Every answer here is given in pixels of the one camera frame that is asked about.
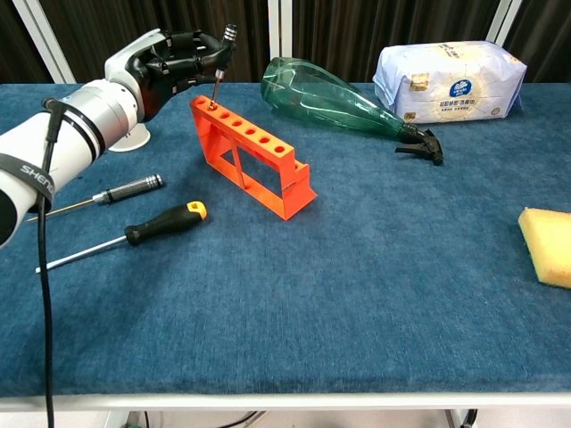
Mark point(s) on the green spray bottle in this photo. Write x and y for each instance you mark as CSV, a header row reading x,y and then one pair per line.
x,y
312,98

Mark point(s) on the orange test tube rack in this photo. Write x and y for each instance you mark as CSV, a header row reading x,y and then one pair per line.
x,y
300,196

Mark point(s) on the yellow sponge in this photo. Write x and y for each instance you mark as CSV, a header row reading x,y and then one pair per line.
x,y
551,245

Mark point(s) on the blue table cloth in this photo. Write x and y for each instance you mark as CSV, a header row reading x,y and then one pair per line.
x,y
357,290

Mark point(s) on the white table frame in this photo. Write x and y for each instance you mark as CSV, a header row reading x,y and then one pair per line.
x,y
285,402

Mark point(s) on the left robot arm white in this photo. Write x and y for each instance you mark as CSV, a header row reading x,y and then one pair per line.
x,y
80,125

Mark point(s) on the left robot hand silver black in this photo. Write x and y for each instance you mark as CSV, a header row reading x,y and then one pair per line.
x,y
147,67

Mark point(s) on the dark curtain panel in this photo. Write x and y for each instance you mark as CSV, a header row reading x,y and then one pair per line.
x,y
548,31
357,31
80,27
13,53

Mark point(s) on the white round bottle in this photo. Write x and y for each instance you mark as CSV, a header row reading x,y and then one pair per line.
x,y
138,138

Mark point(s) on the white frame post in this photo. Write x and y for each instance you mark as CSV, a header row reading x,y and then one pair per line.
x,y
47,44
280,27
503,22

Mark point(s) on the white tissue pack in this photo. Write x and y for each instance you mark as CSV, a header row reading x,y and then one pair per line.
x,y
446,80

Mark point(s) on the black orange flathead screwdriver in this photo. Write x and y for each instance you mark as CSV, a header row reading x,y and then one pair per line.
x,y
165,223

